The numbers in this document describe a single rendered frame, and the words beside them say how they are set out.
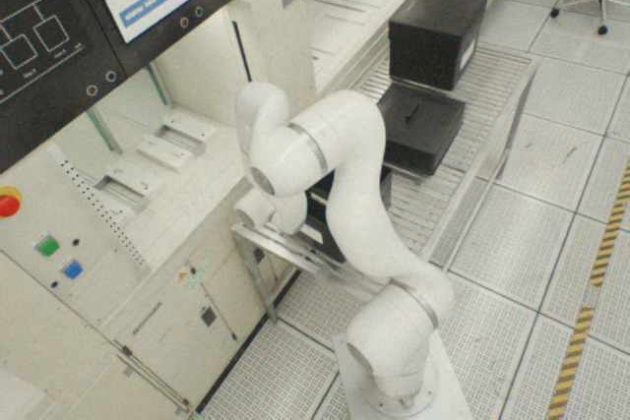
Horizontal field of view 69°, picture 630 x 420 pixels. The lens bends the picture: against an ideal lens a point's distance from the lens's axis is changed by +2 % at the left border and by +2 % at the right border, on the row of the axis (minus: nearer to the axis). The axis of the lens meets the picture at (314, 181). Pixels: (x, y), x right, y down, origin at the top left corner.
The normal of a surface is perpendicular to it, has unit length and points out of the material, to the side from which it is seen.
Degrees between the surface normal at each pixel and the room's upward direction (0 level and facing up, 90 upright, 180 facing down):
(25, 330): 90
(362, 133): 65
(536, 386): 0
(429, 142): 0
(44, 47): 90
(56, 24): 90
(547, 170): 0
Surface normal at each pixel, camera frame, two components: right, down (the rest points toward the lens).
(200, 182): -0.11, -0.64
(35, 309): 0.83, 0.36
